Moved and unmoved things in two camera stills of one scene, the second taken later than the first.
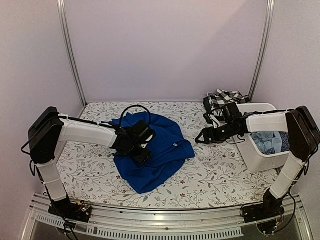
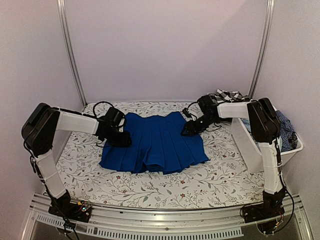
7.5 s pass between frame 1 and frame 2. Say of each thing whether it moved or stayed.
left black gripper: moved
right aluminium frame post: stayed
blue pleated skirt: moved
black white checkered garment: stayed
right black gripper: moved
